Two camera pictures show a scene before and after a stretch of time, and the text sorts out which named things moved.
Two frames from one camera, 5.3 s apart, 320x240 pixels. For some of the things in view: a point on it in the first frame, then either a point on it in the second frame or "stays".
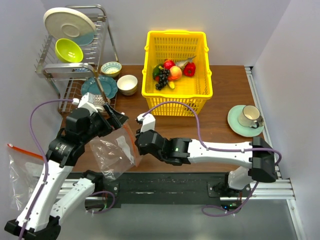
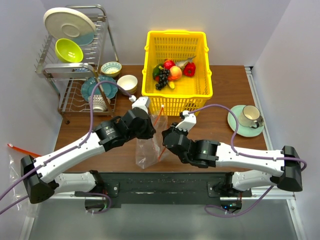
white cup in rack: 99,101 stays
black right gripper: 141,150 to 172,128
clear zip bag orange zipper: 116,151 to 150,150
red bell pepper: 189,69 stays
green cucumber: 156,70 stays
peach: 176,73 stays
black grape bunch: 163,79 stays
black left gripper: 114,121 to 150,131
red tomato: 168,64 stays
